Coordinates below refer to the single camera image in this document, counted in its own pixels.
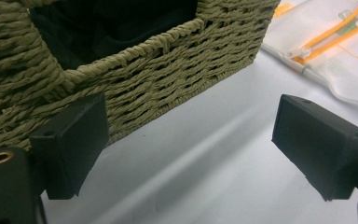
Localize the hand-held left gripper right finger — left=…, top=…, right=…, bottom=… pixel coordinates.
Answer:
left=271, top=93, right=358, bottom=203

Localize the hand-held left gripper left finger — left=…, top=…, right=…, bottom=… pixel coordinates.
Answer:
left=28, top=92, right=110, bottom=201

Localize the white leaf-print laundry bag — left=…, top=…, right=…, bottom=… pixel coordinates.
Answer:
left=260, top=0, right=358, bottom=107

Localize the green woven basket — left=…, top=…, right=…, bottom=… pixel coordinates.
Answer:
left=0, top=0, right=282, bottom=155

